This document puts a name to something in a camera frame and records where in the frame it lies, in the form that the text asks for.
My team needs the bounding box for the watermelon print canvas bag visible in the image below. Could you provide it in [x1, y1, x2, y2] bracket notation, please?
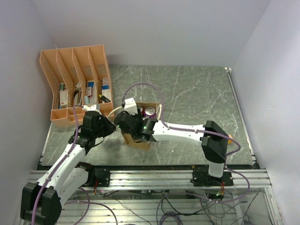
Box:
[107, 102, 159, 150]

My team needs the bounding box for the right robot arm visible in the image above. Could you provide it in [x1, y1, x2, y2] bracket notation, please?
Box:
[114, 111, 229, 186]

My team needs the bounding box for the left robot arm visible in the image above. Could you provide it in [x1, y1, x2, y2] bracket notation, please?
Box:
[20, 111, 116, 225]

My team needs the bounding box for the purple Fanta can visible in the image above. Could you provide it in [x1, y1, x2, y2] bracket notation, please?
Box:
[143, 106, 156, 118]

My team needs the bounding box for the yellow highlighter marker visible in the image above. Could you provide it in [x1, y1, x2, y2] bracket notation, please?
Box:
[99, 95, 111, 103]

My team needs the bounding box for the white medicine box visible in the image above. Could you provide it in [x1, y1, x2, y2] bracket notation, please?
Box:
[60, 90, 68, 108]

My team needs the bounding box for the orange plastic file organizer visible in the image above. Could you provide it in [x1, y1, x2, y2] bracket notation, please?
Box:
[40, 45, 114, 127]

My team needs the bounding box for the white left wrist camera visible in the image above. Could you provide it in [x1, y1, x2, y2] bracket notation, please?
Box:
[82, 104, 101, 114]

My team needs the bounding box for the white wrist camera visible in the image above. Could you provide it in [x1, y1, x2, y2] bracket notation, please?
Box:
[123, 98, 138, 115]
[82, 104, 101, 114]

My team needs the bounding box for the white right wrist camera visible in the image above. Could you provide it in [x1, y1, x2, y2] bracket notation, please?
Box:
[123, 98, 138, 115]

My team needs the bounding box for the aluminium mounting rail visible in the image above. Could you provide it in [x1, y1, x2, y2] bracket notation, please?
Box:
[29, 168, 270, 190]

